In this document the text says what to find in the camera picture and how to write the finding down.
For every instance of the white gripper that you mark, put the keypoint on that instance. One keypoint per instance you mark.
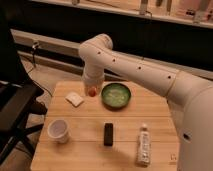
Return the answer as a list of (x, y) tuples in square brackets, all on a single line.
[(90, 82)]

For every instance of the small orange red pepper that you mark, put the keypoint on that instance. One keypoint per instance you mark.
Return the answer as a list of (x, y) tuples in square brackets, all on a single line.
[(92, 92)]

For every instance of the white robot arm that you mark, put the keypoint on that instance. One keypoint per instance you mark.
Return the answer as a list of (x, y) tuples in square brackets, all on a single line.
[(192, 93)]

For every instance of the green ceramic bowl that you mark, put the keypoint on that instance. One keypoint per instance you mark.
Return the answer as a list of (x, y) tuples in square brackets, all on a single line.
[(115, 95)]

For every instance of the black rectangular remote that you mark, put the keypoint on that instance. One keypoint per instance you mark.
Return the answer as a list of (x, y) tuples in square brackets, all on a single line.
[(108, 134)]

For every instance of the metal clamp stand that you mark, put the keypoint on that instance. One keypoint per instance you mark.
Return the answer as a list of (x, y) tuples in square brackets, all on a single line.
[(35, 46)]

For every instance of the black office chair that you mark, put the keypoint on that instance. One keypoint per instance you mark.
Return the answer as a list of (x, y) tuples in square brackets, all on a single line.
[(17, 103)]

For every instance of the white plastic bottle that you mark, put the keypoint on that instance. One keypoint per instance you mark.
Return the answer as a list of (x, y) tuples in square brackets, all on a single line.
[(143, 154)]

